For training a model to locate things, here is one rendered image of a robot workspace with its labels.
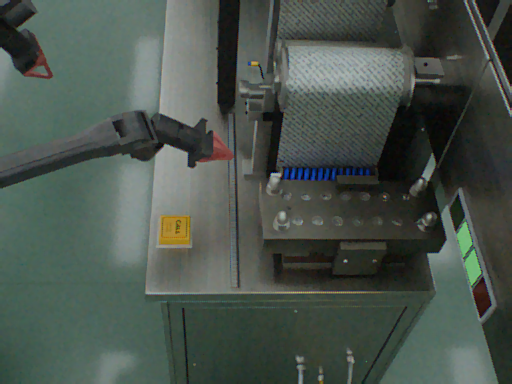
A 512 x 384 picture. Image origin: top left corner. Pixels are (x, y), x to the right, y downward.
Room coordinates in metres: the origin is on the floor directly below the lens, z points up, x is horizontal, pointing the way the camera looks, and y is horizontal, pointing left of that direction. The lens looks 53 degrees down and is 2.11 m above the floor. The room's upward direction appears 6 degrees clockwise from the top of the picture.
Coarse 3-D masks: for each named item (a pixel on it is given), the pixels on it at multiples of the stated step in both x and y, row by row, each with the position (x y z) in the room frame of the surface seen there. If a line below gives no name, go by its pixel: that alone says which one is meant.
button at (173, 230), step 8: (160, 216) 0.81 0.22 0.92; (168, 216) 0.81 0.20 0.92; (176, 216) 0.81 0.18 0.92; (184, 216) 0.81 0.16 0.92; (160, 224) 0.78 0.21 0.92; (168, 224) 0.79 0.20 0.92; (176, 224) 0.79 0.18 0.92; (184, 224) 0.79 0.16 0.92; (160, 232) 0.76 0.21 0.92; (168, 232) 0.76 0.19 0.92; (176, 232) 0.77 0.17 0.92; (184, 232) 0.77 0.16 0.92; (160, 240) 0.74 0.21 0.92; (168, 240) 0.74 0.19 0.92; (176, 240) 0.75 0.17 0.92; (184, 240) 0.75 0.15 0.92
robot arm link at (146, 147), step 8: (144, 112) 0.88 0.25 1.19; (144, 120) 0.87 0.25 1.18; (152, 128) 0.85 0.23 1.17; (152, 136) 0.84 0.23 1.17; (136, 144) 0.80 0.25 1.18; (144, 144) 0.81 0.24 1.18; (152, 144) 0.82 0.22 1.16; (160, 144) 0.87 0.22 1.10; (136, 152) 0.80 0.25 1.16; (144, 152) 0.81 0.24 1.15; (152, 152) 0.86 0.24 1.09; (144, 160) 0.86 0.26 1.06
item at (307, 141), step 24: (288, 120) 0.91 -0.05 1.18; (312, 120) 0.92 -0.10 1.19; (336, 120) 0.92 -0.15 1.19; (360, 120) 0.93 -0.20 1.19; (384, 120) 0.94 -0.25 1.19; (288, 144) 0.91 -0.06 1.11; (312, 144) 0.92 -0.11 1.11; (336, 144) 0.92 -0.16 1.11; (360, 144) 0.93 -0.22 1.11; (312, 168) 0.92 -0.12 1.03; (336, 168) 0.92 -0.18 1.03; (360, 168) 0.93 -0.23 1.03
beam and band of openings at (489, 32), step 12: (468, 0) 1.02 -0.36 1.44; (480, 0) 1.01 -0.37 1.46; (492, 0) 1.01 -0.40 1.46; (504, 0) 0.91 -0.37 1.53; (480, 12) 0.97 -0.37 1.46; (492, 12) 0.97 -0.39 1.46; (504, 12) 0.89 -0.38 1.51; (480, 24) 0.94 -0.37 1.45; (492, 24) 0.91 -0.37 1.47; (504, 24) 0.89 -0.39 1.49; (492, 36) 0.89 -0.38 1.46; (504, 36) 0.89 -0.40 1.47; (492, 48) 0.87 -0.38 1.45; (504, 48) 0.87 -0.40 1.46; (504, 60) 0.84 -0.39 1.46; (504, 72) 0.81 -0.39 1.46; (504, 84) 0.79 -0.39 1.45
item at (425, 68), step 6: (414, 60) 1.02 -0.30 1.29; (420, 60) 1.02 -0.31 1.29; (426, 60) 1.02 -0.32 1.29; (432, 60) 1.02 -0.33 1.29; (438, 60) 1.03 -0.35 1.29; (420, 66) 1.00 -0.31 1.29; (426, 66) 1.00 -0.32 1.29; (432, 66) 1.01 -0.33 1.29; (438, 66) 1.01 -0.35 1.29; (420, 72) 0.98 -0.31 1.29; (426, 72) 0.98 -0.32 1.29; (432, 72) 0.99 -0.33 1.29; (438, 72) 0.99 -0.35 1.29; (420, 78) 0.98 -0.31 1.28; (426, 78) 0.98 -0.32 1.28; (432, 78) 0.98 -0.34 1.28
